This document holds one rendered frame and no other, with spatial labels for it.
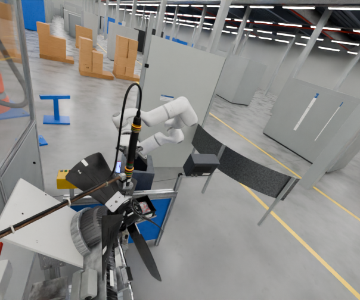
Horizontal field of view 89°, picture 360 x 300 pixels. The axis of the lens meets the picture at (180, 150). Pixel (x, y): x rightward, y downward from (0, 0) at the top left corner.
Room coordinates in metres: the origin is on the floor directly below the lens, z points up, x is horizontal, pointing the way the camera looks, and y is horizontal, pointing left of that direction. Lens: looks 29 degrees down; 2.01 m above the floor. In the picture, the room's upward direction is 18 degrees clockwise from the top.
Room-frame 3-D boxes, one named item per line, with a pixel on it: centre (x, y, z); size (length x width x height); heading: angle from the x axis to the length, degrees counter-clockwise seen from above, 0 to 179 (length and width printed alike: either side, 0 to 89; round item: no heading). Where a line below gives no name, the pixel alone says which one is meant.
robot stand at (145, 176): (1.44, 0.35, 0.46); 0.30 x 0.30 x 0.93; 23
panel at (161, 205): (1.09, 0.30, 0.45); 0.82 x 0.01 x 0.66; 119
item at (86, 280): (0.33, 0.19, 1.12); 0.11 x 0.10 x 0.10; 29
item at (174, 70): (2.77, 0.26, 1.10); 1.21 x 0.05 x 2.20; 119
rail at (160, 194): (1.09, 0.30, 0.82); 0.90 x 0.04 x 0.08; 119
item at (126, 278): (0.42, 0.06, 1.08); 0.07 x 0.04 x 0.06; 39
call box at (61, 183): (0.90, 0.65, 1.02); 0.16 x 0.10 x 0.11; 119
